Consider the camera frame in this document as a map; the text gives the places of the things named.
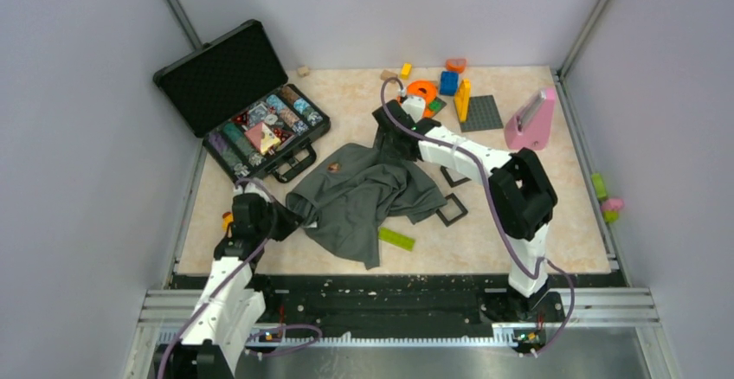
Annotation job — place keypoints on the large grey lego baseplate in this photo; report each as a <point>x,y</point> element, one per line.
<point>482,115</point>

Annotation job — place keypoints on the orange curved toy piece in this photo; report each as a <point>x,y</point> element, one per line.
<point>456,65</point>

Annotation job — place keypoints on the black open poker chip case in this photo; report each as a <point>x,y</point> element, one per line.
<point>233,83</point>

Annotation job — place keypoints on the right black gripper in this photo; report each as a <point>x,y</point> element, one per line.
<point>383,143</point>

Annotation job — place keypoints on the white cable duct rail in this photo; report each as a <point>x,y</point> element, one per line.
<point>501,339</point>

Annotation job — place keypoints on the black square frame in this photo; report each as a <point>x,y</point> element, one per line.
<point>453,180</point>
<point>453,211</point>

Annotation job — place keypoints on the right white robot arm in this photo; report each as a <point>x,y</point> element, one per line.
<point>518,191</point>

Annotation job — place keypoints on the small beige wooden cube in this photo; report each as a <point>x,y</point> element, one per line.
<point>303,71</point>

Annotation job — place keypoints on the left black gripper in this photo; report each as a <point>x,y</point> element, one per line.
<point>290,221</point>

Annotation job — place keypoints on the pink wedge stand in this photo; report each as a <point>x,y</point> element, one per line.
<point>530,126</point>

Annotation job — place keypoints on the blue lego block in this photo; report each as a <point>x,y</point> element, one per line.
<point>449,83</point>

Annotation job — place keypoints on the grey t-shirt garment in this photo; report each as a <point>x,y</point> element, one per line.
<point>343,211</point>

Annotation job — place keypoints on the small yellow block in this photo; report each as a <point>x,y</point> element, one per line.
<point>405,71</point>

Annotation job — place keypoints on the small green lego brick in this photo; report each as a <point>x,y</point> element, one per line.
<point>435,105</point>

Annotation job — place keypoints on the pink yellow card box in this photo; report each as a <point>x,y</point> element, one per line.
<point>263,138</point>

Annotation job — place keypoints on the orange letter e block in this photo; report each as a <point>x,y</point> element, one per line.
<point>415,97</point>

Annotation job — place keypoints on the yellow red toy car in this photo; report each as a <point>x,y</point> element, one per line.
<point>227,223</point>

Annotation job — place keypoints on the small dark grey baseplate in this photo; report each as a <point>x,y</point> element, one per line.
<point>429,114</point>

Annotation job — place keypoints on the yellow upright lego block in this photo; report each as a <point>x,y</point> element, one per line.
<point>462,100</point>

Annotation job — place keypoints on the lime green lego brick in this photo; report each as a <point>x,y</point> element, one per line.
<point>396,239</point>

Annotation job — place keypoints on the pink block outside table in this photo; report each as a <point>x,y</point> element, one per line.
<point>612,204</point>

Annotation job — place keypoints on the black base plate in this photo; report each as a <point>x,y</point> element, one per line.
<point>410,306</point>

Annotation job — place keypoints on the green block outside table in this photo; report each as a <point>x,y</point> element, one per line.
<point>599,186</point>

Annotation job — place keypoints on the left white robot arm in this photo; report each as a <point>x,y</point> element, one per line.
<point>212,340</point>

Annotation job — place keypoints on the tan wooden block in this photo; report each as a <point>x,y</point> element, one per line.
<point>388,75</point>

